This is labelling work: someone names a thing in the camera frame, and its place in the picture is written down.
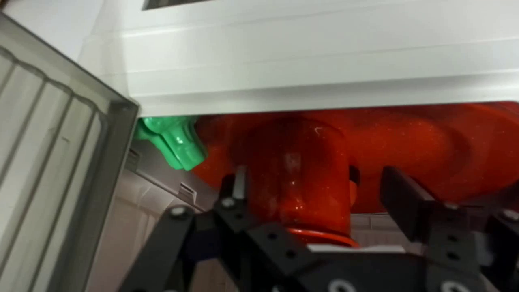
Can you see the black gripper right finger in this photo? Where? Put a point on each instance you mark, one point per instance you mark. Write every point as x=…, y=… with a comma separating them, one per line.
x=407, y=204

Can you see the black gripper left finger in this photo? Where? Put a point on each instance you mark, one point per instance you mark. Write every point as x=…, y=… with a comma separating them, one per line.
x=237, y=188

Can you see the orange plastic cup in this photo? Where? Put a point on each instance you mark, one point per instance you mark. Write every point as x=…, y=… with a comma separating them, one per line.
x=302, y=178

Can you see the white three-tier plastic cabinet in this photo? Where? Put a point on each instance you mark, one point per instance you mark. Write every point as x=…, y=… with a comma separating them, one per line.
x=325, y=65

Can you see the smoked ribbed cabinet door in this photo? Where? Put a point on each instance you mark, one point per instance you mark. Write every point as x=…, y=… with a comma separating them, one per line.
x=49, y=162
x=172, y=3

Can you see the dark green toy piece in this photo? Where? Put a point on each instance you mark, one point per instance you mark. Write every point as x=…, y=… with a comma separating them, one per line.
x=175, y=139

